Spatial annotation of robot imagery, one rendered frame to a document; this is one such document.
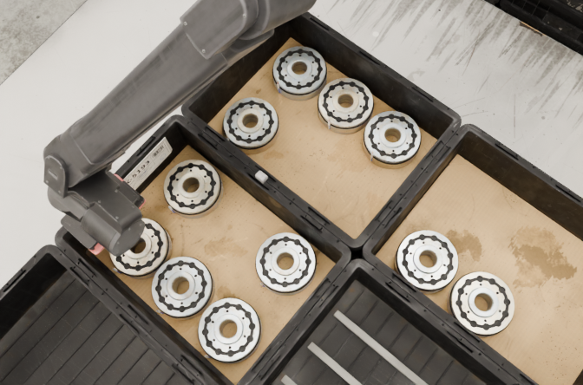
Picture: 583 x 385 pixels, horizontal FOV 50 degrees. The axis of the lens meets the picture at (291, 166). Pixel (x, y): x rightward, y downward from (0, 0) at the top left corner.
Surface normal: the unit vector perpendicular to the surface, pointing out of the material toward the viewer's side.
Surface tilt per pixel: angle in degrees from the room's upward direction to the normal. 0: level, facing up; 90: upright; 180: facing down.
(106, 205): 33
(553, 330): 0
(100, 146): 53
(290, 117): 0
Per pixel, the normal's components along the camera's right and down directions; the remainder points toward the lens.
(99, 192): 0.29, -0.69
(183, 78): -0.51, 0.49
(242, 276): -0.05, -0.36
